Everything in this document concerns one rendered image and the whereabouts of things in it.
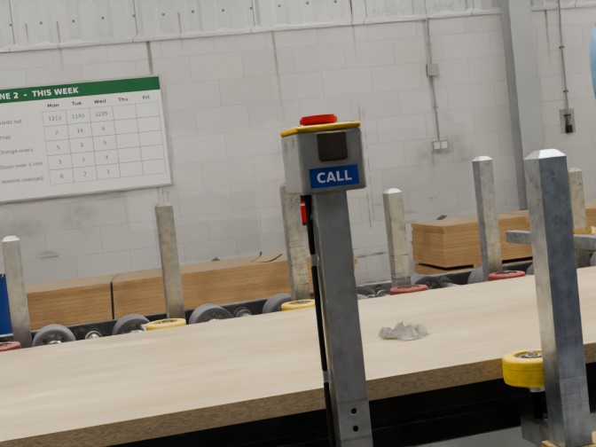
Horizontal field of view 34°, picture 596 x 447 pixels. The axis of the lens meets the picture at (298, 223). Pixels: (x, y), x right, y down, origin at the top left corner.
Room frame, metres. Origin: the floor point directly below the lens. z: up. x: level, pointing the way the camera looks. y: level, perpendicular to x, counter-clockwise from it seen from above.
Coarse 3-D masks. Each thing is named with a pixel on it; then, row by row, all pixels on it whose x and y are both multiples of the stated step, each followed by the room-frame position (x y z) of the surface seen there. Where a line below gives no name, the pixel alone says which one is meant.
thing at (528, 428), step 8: (528, 416) 1.26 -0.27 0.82; (544, 416) 1.25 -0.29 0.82; (528, 424) 1.24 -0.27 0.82; (536, 424) 1.22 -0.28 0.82; (544, 424) 1.21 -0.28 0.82; (528, 432) 1.24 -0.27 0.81; (536, 432) 1.22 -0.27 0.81; (544, 432) 1.20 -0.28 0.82; (528, 440) 1.24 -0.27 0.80; (536, 440) 1.22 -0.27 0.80; (544, 440) 1.21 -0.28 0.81
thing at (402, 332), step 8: (384, 328) 1.53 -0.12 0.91; (392, 328) 1.53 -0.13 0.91; (400, 328) 1.51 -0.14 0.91; (408, 328) 1.49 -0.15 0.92; (416, 328) 1.51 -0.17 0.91; (424, 328) 1.50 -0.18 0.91; (384, 336) 1.50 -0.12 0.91; (392, 336) 1.50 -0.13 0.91; (400, 336) 1.49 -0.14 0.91; (408, 336) 1.48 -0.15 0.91; (416, 336) 1.47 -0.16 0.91
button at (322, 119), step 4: (308, 116) 1.01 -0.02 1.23; (312, 116) 1.01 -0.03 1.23; (316, 116) 1.01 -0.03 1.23; (320, 116) 1.01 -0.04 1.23; (324, 116) 1.01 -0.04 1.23; (328, 116) 1.01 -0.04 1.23; (332, 116) 1.01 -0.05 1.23; (336, 116) 1.02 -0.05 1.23; (300, 120) 1.02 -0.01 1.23; (304, 120) 1.01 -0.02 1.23; (308, 120) 1.01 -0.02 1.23; (312, 120) 1.01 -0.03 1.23; (316, 120) 1.01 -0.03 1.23; (320, 120) 1.01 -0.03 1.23; (324, 120) 1.01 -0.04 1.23; (328, 120) 1.01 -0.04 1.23; (332, 120) 1.01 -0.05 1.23; (336, 120) 1.02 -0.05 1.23; (300, 124) 1.02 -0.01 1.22; (304, 124) 1.02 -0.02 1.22; (308, 124) 1.01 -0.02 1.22; (312, 124) 1.01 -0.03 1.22; (316, 124) 1.01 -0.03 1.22
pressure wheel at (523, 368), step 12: (504, 360) 1.24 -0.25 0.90; (516, 360) 1.22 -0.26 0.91; (528, 360) 1.21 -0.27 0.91; (540, 360) 1.21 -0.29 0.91; (504, 372) 1.24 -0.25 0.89; (516, 372) 1.22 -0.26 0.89; (528, 372) 1.21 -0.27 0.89; (540, 372) 1.21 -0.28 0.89; (516, 384) 1.22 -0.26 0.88; (528, 384) 1.21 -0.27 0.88; (540, 384) 1.21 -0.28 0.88; (540, 396) 1.24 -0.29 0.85; (540, 408) 1.24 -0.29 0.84
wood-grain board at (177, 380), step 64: (256, 320) 1.85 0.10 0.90; (384, 320) 1.68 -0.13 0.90; (448, 320) 1.61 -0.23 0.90; (512, 320) 1.55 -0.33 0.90; (0, 384) 1.47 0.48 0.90; (64, 384) 1.41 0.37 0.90; (128, 384) 1.36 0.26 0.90; (192, 384) 1.32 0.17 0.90; (256, 384) 1.27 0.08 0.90; (320, 384) 1.23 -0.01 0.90; (384, 384) 1.24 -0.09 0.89; (448, 384) 1.26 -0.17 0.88
